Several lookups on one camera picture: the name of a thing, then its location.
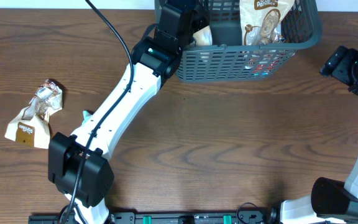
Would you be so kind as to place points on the grey plastic basket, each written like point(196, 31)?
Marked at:
point(225, 59)

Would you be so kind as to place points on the beige snack bag top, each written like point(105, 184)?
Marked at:
point(203, 37)

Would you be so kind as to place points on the mint green snack packet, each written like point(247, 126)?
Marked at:
point(86, 116)

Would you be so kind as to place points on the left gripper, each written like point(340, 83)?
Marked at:
point(202, 12)

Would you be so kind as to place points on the blue multicolour snack pack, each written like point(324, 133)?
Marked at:
point(263, 63)

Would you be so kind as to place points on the beige brown snack bag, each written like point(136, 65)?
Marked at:
point(31, 125)
point(261, 20)

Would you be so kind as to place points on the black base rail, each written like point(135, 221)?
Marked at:
point(244, 216)

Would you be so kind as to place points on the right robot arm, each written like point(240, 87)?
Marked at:
point(330, 201)

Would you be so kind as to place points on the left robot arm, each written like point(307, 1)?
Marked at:
point(78, 164)

